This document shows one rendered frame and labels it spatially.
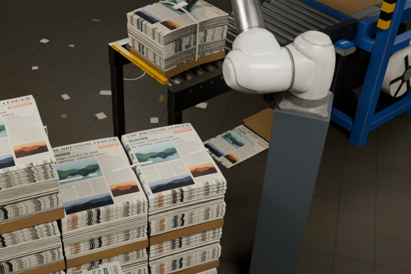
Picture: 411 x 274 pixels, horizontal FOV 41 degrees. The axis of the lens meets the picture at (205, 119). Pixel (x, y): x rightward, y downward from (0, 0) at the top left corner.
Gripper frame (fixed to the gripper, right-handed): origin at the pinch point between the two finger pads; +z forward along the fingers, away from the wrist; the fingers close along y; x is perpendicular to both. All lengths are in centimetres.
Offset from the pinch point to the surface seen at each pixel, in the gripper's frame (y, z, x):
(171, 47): 16.3, 14.4, -14.6
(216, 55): 31.3, -11.3, -15.1
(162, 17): 8.8, 8.9, -1.1
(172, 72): 28.9, 15.5, -15.1
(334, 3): 45, -117, -2
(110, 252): 42, 87, -73
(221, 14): 11.5, -16.2, -13.3
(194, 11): 10.2, -7.1, -4.2
